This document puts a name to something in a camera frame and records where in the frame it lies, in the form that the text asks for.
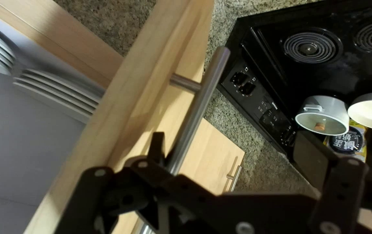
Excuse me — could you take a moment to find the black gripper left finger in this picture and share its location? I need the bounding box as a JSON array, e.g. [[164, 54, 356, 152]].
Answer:
[[55, 131, 257, 234]]

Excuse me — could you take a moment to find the white plastic cup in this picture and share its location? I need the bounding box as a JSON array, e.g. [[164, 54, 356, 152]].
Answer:
[[295, 93, 352, 137]]

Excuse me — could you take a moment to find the wooden cabinet door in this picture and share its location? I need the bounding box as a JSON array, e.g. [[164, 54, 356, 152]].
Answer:
[[23, 0, 216, 234], [177, 117, 246, 197]]

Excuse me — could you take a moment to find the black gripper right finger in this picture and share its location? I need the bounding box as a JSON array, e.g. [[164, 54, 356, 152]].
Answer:
[[293, 131, 372, 234]]

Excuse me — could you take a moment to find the long steel bar door handle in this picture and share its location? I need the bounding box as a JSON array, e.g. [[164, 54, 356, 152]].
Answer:
[[132, 45, 232, 234]]

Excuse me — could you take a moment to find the small steel cabinet handle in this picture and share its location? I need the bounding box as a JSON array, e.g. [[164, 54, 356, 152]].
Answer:
[[226, 162, 245, 192]]

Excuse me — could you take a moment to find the black electric stove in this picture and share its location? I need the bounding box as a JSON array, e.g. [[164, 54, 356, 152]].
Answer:
[[218, 0, 372, 174]]

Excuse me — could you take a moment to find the dark printed can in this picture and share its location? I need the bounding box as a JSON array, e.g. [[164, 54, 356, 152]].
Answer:
[[324, 121, 369, 160]]

